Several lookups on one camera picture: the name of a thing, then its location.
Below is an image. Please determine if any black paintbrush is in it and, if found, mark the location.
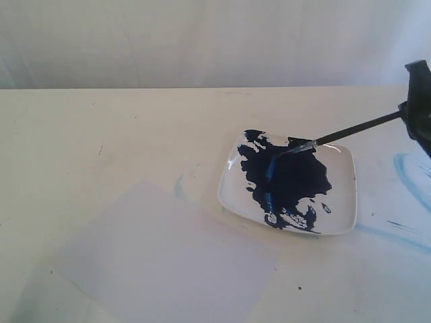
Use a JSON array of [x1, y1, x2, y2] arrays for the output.
[[267, 111, 402, 177]]

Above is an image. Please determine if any white square paint plate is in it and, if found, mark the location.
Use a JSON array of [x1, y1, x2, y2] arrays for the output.
[[218, 129, 358, 236]]

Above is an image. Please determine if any white paper sheet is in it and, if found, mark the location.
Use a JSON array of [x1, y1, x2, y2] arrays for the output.
[[57, 182, 275, 322]]

